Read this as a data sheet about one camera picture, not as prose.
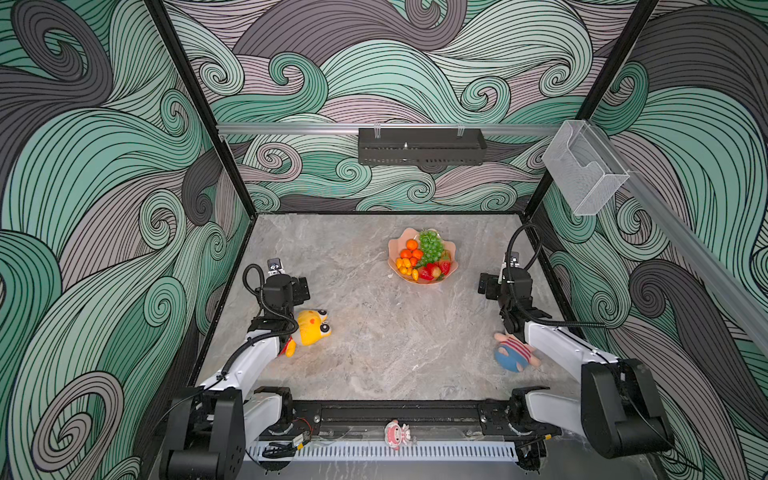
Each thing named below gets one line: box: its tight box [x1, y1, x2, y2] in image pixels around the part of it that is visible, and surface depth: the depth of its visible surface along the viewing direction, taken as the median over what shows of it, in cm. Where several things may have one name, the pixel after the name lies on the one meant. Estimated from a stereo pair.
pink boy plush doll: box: [493, 332, 543, 373], surface depth 79 cm
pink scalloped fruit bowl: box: [388, 228, 459, 284], surface depth 105 cm
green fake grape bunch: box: [417, 230, 444, 268], surface depth 105 cm
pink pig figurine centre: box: [384, 419, 411, 451], surface depth 70 cm
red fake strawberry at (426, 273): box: [419, 266, 434, 281], surface depth 99 cm
